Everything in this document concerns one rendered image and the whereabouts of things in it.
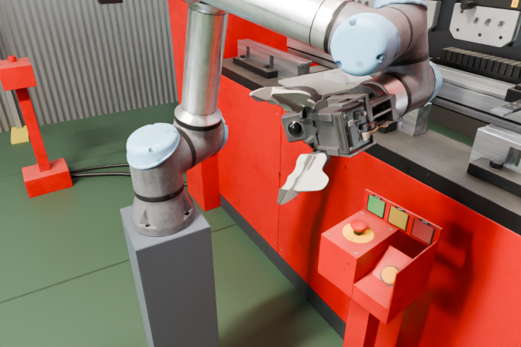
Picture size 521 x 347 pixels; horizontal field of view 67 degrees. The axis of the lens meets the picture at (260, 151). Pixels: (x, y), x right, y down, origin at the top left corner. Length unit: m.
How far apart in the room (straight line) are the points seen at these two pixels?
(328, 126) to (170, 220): 0.52
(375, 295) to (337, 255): 0.11
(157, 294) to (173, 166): 0.33
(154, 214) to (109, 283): 1.11
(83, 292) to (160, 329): 0.93
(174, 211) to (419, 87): 0.59
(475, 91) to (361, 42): 0.94
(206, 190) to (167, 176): 1.37
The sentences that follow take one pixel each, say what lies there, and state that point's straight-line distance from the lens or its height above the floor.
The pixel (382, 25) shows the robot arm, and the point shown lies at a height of 1.29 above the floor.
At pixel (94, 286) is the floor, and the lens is 2.03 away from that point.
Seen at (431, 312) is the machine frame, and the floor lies 0.46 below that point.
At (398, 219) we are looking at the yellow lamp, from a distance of 0.98.
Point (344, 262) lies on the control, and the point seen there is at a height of 0.75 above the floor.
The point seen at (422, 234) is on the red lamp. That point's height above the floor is 0.80.
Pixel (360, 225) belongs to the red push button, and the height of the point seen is 0.81.
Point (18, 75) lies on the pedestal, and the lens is 2.52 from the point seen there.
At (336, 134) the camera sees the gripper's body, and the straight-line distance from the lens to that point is 0.52.
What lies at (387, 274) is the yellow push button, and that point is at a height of 0.72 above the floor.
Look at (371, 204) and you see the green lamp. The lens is 1.01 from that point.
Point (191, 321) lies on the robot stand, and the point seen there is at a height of 0.48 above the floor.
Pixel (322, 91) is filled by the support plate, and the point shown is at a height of 1.00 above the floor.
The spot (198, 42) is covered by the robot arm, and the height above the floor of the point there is 1.20.
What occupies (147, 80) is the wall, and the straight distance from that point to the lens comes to 3.86.
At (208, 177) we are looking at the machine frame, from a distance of 2.22.
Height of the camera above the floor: 1.38
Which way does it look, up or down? 28 degrees down
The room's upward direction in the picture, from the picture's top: straight up
